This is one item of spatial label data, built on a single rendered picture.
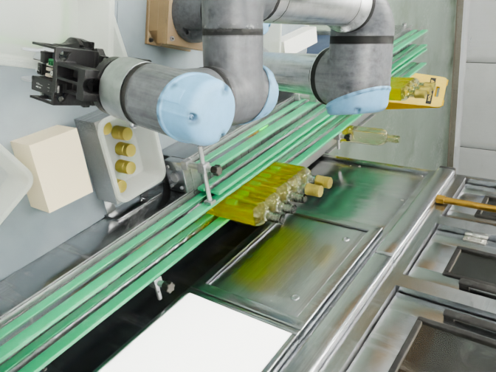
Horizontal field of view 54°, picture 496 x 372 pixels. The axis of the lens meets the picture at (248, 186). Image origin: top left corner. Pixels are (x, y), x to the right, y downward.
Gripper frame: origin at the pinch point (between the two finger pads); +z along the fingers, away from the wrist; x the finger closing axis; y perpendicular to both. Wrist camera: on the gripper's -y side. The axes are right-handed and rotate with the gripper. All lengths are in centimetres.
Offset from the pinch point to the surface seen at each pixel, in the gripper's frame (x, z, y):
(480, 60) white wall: -36, 84, -661
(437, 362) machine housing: 49, -55, -59
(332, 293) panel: 47, -28, -62
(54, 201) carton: 32.9, 24.1, -19.3
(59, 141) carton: 19.6, 25.8, -20.6
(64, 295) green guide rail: 50, 13, -16
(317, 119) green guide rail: 14, 14, -116
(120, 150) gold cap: 24, 28, -40
